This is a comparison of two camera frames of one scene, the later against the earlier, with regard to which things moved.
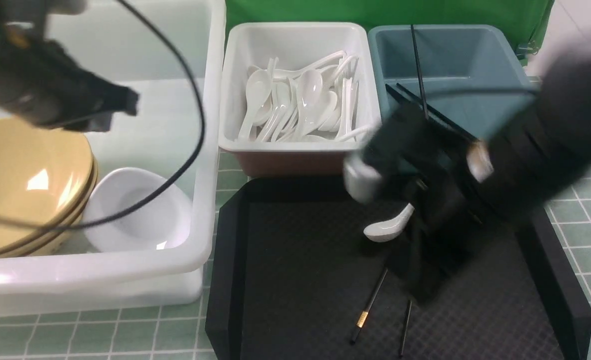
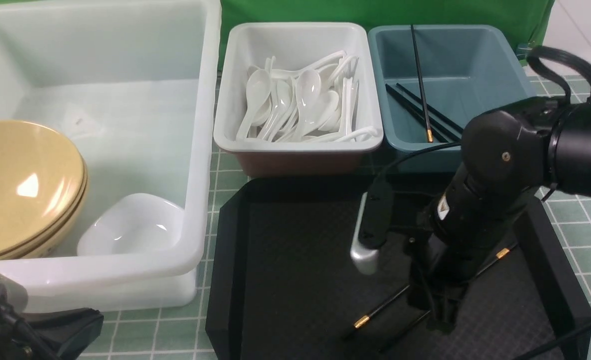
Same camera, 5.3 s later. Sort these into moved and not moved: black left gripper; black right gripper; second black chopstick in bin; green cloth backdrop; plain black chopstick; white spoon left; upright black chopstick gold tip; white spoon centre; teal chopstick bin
Moved: plain black chopstick; black left gripper; black right gripper
Not moved: white spoon centre; white spoon left; upright black chopstick gold tip; green cloth backdrop; teal chopstick bin; second black chopstick in bin
